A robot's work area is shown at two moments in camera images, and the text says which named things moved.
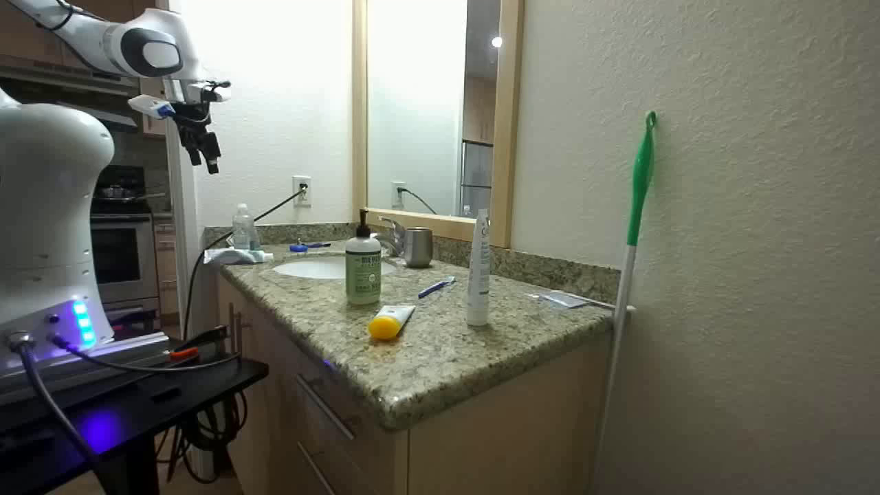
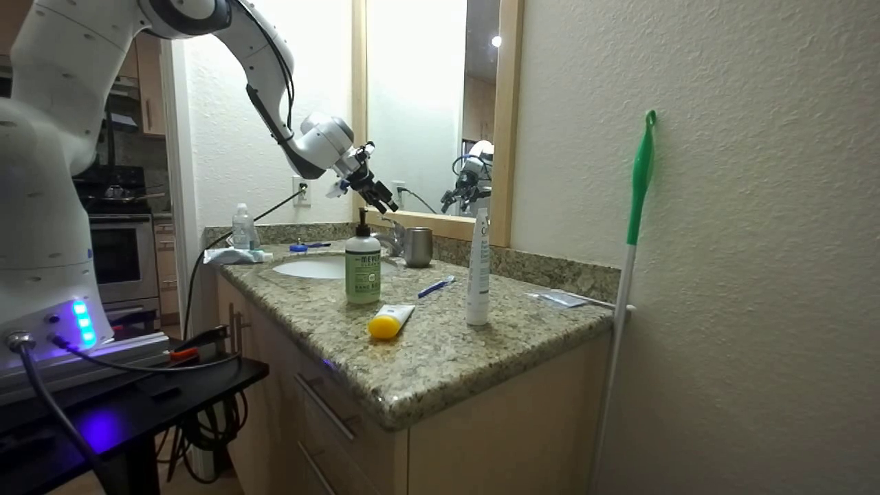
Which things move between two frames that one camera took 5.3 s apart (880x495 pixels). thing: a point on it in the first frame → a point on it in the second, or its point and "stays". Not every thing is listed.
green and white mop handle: [648, 159] stays
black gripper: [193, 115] → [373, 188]
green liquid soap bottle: [365, 265] stays
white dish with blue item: [235, 257] stays
